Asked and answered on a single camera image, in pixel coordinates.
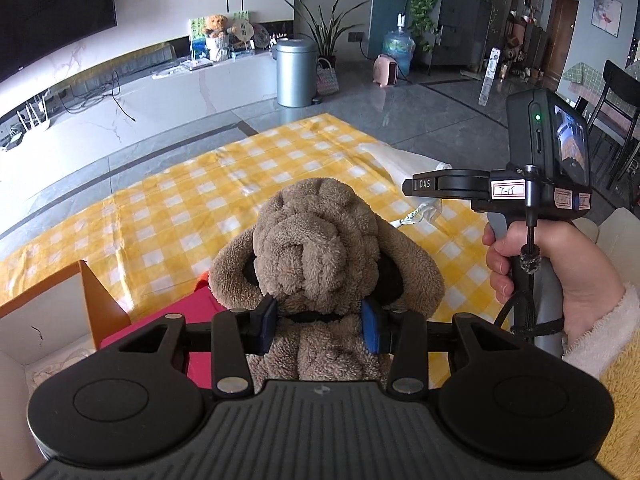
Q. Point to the brown plush dog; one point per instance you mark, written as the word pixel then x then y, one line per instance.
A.
pixel 310 230

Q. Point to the long white standing box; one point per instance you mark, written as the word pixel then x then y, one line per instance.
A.
pixel 490 75

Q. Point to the brown door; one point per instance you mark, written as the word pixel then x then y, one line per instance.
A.
pixel 565 30

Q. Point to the white router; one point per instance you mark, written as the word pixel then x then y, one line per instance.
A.
pixel 34 120

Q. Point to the red box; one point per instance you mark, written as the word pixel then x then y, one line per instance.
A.
pixel 150 315

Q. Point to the decorative plate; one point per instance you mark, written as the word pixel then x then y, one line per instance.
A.
pixel 261 36

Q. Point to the blue water bottle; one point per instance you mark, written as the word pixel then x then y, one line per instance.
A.
pixel 398 47

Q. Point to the black television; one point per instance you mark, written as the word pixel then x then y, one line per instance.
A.
pixel 50 5

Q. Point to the green and blue painting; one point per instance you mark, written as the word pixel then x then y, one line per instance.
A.
pixel 196 40

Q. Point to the silver trash can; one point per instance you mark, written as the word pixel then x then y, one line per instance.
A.
pixel 296 75

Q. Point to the round hand fan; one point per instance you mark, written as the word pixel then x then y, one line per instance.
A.
pixel 242 32

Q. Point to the person's right forearm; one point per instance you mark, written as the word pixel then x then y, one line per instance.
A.
pixel 610 360

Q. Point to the grey cabinet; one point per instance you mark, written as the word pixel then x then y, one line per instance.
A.
pixel 460 25

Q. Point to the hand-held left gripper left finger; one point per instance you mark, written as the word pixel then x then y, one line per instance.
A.
pixel 267 325

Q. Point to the black dining chair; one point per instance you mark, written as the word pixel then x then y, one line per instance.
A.
pixel 617 110

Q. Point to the framed wall picture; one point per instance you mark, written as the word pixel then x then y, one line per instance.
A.
pixel 606 12

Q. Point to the clear plastic bag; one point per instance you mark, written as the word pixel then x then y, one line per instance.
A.
pixel 417 215

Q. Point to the yellow checkered cloth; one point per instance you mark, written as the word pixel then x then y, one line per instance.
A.
pixel 175 210

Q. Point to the pink heater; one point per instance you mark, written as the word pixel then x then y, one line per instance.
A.
pixel 389 71

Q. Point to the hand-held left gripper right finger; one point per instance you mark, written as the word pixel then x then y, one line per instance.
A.
pixel 371 325

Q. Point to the white marble tv cabinet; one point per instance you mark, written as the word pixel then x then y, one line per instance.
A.
pixel 175 95

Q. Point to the small teddy bear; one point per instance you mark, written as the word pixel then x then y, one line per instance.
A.
pixel 217 35

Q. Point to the flat books on cabinet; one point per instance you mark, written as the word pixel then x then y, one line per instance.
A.
pixel 197 64

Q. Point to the woven basket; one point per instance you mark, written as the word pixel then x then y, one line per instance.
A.
pixel 327 80

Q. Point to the white plastic bag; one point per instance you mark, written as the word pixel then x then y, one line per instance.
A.
pixel 405 165

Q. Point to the tall leafy plant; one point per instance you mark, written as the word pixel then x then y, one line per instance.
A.
pixel 327 25

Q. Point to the person's right hand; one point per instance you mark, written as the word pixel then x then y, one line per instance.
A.
pixel 580 270

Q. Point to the orange and white cardboard box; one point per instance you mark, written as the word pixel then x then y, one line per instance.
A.
pixel 45 320

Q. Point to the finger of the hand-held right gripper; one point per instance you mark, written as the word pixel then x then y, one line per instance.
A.
pixel 422 185

